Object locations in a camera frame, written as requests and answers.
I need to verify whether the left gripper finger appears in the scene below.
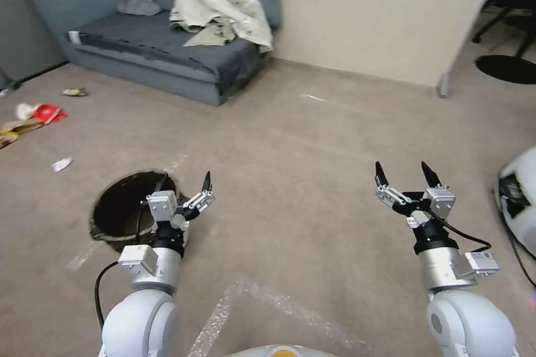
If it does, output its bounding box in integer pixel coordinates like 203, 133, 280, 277
148, 172, 169, 199
180, 171, 216, 214

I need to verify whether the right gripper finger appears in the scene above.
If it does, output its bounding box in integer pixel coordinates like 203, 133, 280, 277
420, 161, 451, 191
373, 161, 410, 212

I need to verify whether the black round trash can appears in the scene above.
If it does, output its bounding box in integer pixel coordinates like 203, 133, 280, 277
89, 169, 190, 250

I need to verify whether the black round floor base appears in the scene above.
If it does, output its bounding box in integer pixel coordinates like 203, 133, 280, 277
475, 54, 536, 87

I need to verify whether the white rounded machine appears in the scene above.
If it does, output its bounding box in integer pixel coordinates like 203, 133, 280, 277
494, 151, 536, 260

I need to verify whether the blue-grey sofa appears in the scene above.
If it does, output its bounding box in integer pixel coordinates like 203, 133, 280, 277
22, 0, 282, 108

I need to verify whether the white crumpled paper ball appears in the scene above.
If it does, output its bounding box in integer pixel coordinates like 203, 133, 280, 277
15, 102, 41, 120

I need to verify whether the yellow crumpled wrapper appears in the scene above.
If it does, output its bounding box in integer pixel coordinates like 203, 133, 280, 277
0, 131, 21, 150

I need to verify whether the white robot front shell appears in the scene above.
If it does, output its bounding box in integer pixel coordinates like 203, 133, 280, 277
228, 344, 337, 357

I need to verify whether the beige office partition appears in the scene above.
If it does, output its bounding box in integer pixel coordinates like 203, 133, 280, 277
267, 0, 510, 99

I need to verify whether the grey crumpled cloth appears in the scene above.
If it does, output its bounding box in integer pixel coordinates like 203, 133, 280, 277
117, 0, 162, 17

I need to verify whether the black office chair base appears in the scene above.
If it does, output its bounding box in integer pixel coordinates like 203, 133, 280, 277
472, 0, 536, 59

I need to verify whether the beige crumpled coat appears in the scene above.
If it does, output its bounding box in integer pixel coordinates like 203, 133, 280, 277
169, 0, 274, 55

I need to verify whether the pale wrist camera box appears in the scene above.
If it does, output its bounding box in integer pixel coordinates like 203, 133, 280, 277
146, 190, 177, 224
424, 186, 458, 219

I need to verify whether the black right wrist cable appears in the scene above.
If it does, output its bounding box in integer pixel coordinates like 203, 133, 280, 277
425, 209, 491, 254

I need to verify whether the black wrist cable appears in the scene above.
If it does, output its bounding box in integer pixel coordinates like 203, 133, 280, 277
95, 262, 121, 329
425, 209, 491, 254

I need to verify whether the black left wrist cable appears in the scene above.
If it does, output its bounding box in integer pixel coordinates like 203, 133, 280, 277
95, 262, 121, 329

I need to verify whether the black floor cable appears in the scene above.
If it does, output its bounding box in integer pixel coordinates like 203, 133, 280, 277
507, 227, 536, 287

